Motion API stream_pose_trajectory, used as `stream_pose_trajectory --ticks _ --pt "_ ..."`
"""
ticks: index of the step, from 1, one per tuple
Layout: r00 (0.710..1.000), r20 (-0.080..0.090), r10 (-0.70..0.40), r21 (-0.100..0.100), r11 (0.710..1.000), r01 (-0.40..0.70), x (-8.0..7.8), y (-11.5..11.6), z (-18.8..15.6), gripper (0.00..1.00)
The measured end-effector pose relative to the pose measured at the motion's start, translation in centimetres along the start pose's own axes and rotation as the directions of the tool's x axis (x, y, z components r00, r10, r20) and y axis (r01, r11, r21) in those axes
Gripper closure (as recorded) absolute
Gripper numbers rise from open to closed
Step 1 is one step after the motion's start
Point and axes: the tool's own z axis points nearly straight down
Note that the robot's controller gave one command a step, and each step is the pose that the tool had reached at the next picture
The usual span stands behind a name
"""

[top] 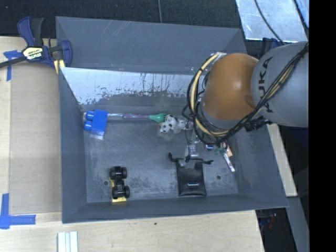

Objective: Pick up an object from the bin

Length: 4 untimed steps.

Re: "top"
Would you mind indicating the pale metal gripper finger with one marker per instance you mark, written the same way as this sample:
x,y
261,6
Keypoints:
x,y
193,151
187,124

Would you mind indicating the blue toy brick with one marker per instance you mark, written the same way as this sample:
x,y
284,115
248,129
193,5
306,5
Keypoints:
x,y
97,119

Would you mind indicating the grey metal bin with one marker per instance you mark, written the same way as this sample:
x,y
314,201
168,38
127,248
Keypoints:
x,y
147,153

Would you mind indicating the pale wood board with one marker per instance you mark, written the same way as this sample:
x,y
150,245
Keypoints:
x,y
34,140

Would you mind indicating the white black-spotted toy animal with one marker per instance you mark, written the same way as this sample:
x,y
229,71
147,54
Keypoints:
x,y
169,125

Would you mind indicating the purple and green toothbrush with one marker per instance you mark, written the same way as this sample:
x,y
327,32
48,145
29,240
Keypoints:
x,y
136,116

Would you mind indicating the yellow toy car black wheels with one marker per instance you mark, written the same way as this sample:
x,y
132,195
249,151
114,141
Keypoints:
x,y
119,184

